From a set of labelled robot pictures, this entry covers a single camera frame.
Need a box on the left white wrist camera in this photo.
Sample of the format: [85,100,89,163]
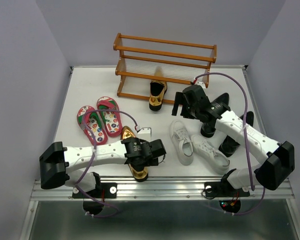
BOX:
[137,127,152,142]

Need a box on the black loafer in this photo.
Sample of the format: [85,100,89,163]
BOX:
[200,92,230,138]
[218,111,255,158]

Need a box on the gold loafer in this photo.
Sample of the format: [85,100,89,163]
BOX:
[148,79,168,112]
[120,125,149,183]

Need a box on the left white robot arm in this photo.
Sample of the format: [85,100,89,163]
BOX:
[39,137,167,199]

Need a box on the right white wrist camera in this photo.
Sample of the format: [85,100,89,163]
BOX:
[190,76,209,89]

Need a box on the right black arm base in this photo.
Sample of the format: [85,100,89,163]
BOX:
[201,168,250,215]

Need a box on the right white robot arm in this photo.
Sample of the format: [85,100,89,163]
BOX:
[172,85,295,195]

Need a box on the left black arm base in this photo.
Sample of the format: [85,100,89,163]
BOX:
[72,172,119,219]

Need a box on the pink sandal outer left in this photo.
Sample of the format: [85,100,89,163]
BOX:
[76,105,108,145]

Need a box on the pink sandal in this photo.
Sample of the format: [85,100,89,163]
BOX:
[76,105,108,145]
[96,96,123,137]

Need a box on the orange wooden shoe shelf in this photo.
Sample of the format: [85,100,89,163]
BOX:
[113,33,217,104]

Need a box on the white sneaker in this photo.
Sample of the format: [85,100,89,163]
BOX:
[190,134,230,175]
[169,120,194,166]

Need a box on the aluminium front rail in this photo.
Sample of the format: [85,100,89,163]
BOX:
[31,176,295,201]

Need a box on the white sneaker right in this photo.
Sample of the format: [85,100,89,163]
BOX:
[190,134,230,175]

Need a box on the pink sandal inner right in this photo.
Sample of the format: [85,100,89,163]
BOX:
[96,96,123,137]

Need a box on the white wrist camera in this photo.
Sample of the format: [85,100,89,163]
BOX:
[137,127,152,142]
[190,76,209,89]

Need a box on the white sneaker left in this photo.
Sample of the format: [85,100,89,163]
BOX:
[169,120,194,166]

